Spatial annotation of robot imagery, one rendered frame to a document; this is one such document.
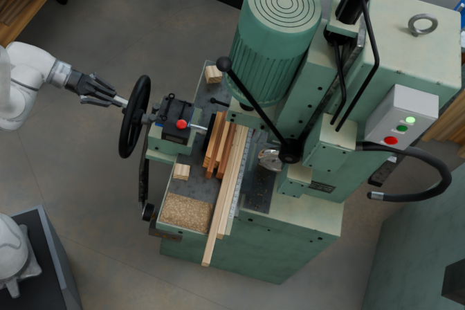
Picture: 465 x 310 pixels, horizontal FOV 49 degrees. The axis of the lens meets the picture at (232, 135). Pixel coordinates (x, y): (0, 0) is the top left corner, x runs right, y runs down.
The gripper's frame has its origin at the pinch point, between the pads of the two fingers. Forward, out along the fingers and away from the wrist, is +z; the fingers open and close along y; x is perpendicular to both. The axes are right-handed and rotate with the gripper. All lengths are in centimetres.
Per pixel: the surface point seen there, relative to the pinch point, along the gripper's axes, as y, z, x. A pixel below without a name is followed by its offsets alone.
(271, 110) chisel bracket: -8, 34, -48
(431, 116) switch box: -25, 46, -96
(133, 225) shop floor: -21, 34, 66
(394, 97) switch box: -23, 39, -93
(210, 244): -48, 31, -33
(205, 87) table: 4.6, 19.9, -24.9
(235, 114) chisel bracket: -12, 25, -43
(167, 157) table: -22.2, 15.9, -20.4
